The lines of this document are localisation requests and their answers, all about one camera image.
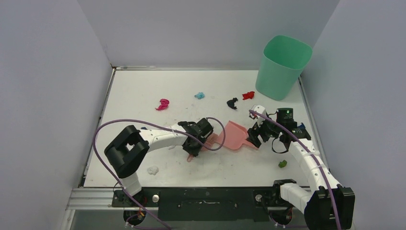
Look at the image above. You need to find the green paper scrap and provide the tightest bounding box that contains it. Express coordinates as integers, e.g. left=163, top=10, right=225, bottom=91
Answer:
left=278, top=160, right=288, bottom=168

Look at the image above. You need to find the teal paper scrap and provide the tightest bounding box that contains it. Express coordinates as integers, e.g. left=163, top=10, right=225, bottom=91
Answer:
left=194, top=92, right=205, bottom=100

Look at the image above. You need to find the black paper scrap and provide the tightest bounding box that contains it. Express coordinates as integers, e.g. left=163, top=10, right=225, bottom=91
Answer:
left=226, top=97, right=238, bottom=110

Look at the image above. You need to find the pink hand brush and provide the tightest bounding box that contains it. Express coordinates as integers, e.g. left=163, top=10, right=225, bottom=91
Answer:
left=187, top=133, right=218, bottom=162

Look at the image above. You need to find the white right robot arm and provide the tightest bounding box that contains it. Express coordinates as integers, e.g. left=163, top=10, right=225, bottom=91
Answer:
left=247, top=105, right=355, bottom=230

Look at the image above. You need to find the red paper scrap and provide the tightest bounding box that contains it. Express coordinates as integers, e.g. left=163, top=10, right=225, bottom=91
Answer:
left=242, top=91, right=255, bottom=100

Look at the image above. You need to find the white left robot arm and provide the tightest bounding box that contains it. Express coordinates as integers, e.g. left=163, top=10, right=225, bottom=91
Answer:
left=104, top=118, right=214, bottom=207

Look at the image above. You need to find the green plastic waste bin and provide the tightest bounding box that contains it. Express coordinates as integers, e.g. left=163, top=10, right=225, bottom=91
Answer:
left=255, top=35, right=313, bottom=101

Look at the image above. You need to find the magenta paper scrap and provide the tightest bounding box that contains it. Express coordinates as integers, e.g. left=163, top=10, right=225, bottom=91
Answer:
left=155, top=98, right=170, bottom=111

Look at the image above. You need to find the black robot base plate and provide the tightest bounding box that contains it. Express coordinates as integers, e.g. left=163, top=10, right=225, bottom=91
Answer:
left=111, top=187, right=302, bottom=223

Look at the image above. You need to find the pink plastic dustpan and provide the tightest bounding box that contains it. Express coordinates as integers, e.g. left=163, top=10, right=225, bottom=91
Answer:
left=215, top=121, right=257, bottom=151

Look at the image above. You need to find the white paper scrap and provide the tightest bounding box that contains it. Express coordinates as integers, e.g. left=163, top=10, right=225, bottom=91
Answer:
left=147, top=166, right=159, bottom=175

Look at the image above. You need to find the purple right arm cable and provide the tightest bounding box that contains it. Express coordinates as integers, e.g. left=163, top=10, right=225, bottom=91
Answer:
left=248, top=110, right=342, bottom=230

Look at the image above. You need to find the aluminium frame rail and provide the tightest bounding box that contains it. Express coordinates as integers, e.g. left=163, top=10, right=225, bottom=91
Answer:
left=65, top=188, right=351, bottom=211

